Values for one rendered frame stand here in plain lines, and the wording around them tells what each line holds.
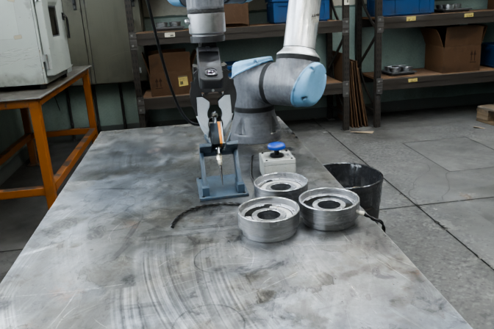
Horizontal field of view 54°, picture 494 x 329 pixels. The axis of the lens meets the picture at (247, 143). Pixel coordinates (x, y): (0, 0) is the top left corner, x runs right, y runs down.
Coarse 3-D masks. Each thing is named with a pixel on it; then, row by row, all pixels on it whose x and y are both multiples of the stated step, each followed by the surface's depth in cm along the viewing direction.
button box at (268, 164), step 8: (272, 152) 111; (280, 152) 109; (288, 152) 110; (264, 160) 105; (272, 160) 105; (280, 160) 105; (288, 160) 105; (264, 168) 105; (272, 168) 105; (280, 168) 105; (288, 168) 105
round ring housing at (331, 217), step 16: (304, 192) 87; (320, 192) 89; (336, 192) 89; (352, 192) 86; (304, 208) 82; (320, 208) 83; (336, 208) 83; (352, 208) 80; (320, 224) 81; (336, 224) 80; (352, 224) 82
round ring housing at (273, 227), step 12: (252, 204) 86; (276, 204) 86; (288, 204) 85; (240, 216) 79; (252, 216) 82; (264, 216) 84; (276, 216) 83; (240, 228) 80; (252, 228) 78; (264, 228) 77; (276, 228) 77; (288, 228) 78; (252, 240) 79; (264, 240) 78; (276, 240) 78
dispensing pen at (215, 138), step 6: (210, 114) 103; (216, 114) 103; (216, 120) 103; (210, 126) 101; (216, 126) 101; (210, 132) 101; (216, 132) 100; (210, 138) 103; (216, 138) 100; (216, 144) 100; (216, 150) 101; (216, 156) 101; (222, 174) 99; (222, 180) 99
